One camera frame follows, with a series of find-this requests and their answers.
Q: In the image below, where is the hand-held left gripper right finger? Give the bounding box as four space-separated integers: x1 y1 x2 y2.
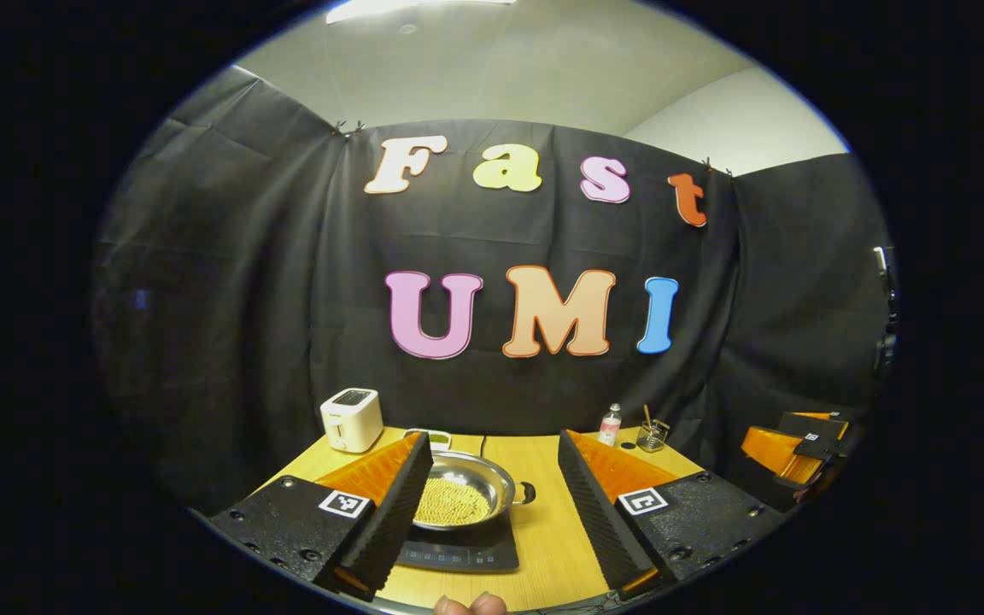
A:
558 429 788 601

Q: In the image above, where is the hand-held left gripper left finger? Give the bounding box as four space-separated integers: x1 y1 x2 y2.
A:
206 431 435 601

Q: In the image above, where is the black induction cooktop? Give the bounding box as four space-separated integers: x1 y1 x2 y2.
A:
396 512 520 573

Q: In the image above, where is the steel pot with black handle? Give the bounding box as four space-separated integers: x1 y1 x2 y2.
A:
413 451 537 532

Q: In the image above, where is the pile of yellow beans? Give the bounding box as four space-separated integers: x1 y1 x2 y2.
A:
413 478 493 526

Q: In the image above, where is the white toaster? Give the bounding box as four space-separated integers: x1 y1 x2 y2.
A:
319 388 384 454

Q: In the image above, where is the dark metal stand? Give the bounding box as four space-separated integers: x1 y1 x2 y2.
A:
874 246 899 381

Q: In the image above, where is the black backdrop cloth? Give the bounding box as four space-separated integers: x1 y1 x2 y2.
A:
91 67 894 513

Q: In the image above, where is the ceiling light panel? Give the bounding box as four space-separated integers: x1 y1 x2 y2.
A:
325 0 517 25

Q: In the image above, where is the metal wire holder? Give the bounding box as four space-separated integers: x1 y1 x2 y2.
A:
635 419 671 453

